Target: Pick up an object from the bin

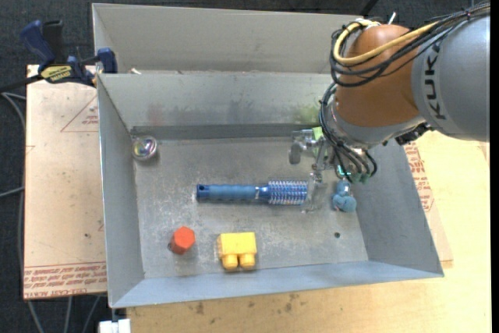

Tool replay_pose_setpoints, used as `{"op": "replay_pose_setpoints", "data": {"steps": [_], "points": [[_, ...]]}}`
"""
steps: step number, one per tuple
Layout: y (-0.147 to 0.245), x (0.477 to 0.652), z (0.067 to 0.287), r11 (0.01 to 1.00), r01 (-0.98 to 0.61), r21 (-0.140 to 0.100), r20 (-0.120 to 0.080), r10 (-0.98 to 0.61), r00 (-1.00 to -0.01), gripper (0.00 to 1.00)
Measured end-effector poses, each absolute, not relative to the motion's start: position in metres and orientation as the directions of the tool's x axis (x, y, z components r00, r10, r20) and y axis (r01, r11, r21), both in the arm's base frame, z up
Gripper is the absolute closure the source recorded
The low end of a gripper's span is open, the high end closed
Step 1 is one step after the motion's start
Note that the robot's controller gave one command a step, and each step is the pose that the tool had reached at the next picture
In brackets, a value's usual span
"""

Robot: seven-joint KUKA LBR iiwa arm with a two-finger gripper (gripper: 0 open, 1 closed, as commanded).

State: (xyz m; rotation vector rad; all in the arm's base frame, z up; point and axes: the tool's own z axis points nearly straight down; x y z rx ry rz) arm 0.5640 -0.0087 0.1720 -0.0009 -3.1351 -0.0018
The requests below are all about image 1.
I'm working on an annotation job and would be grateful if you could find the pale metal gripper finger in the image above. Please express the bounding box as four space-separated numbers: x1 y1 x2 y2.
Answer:
301 182 316 214
310 171 327 212

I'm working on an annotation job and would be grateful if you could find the blue toy animal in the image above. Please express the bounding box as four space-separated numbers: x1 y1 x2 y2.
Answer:
331 179 358 214

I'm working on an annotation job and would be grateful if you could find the grey metal bin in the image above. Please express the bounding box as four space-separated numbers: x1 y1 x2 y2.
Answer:
91 2 444 309

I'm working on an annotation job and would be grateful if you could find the blue hairbrush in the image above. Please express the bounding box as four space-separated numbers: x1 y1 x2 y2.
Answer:
196 179 310 207

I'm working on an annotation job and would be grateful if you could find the yellow toy building block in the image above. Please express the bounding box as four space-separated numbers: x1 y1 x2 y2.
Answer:
216 232 258 271

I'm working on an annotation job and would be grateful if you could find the orange-red hexagonal block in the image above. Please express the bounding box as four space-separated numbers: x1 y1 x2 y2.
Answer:
168 226 196 256

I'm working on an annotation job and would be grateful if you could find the brown cardboard board red print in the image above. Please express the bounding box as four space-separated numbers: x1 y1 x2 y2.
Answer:
23 64 455 300

